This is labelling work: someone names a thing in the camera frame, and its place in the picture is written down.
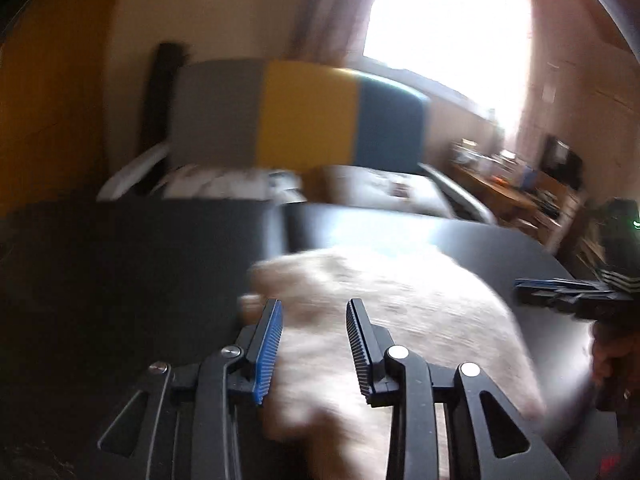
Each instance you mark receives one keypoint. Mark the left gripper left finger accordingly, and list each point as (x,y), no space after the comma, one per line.
(250,375)

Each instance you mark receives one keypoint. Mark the triangle pattern white pillow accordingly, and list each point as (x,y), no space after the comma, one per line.
(196,182)

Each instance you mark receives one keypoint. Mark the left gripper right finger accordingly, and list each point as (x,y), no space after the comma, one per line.
(369,343)

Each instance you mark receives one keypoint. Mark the person's right hand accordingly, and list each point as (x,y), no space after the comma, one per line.
(615,366)

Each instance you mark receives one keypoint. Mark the black monitor on desk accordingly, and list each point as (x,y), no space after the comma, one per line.
(560,163)

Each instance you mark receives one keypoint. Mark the deer print white pillow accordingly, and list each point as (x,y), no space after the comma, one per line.
(375,189)

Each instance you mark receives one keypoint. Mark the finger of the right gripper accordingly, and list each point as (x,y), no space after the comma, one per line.
(566,304)
(558,284)

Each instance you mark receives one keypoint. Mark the patterned window curtain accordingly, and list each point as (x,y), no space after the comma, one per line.
(326,30)

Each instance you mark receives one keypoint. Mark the grey yellow blue sofa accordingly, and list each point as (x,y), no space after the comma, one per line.
(251,113)

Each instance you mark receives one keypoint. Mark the wooden side desk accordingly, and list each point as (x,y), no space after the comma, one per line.
(521,197)

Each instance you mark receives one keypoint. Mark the brown leather wall panel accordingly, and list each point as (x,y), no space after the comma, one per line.
(52,114)

